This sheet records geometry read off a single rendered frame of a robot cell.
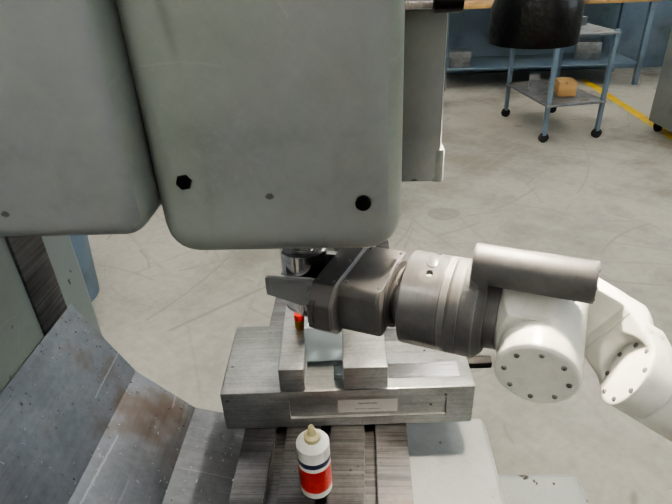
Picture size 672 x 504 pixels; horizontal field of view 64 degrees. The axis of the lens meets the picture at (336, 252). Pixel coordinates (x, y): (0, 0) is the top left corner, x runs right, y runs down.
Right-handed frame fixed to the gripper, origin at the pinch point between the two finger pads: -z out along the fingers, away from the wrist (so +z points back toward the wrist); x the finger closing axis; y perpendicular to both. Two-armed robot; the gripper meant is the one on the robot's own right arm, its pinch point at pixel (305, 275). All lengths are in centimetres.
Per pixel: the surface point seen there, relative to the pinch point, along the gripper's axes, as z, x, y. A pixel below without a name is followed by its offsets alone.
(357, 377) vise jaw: 1.3, -8.9, 21.2
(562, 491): 30, -25, 51
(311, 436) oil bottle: 0.1, 2.6, 20.7
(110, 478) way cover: -25.5, 11.6, 29.6
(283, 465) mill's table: -5.7, 1.0, 30.4
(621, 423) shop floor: 53, -121, 124
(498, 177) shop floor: -23, -333, 123
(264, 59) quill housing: 3.8, 9.4, -23.0
